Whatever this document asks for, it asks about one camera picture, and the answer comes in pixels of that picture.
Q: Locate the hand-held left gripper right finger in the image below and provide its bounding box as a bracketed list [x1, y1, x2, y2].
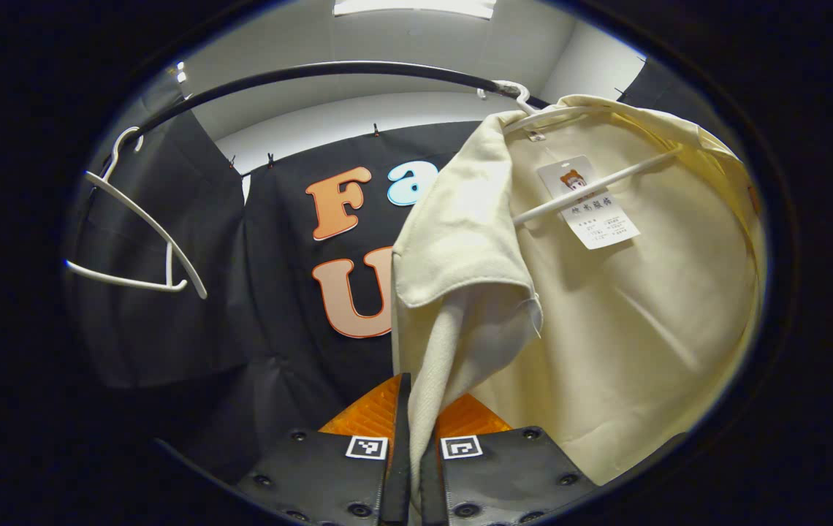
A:
[420, 393, 600, 526]

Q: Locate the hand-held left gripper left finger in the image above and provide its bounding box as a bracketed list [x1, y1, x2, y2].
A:
[234, 373, 412, 526]

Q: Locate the cream button shirt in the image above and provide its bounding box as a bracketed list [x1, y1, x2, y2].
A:
[391, 94, 767, 526]

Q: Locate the white plastic hanger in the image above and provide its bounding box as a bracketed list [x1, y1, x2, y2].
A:
[476, 79, 682, 226]
[64, 126, 209, 300]

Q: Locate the black clothes rack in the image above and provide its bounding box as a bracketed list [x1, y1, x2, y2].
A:
[95, 61, 550, 172]

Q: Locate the black backdrop cloth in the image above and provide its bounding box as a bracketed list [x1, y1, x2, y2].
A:
[66, 58, 724, 483]

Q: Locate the ceiling light panel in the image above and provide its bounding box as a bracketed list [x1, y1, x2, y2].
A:
[332, 0, 498, 19]

